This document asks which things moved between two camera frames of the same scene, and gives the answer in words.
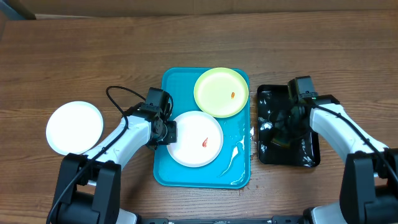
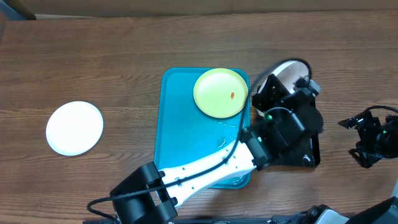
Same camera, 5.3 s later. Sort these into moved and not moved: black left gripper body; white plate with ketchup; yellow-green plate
Moved: white plate with ketchup; black left gripper body
Not moved: yellow-green plate
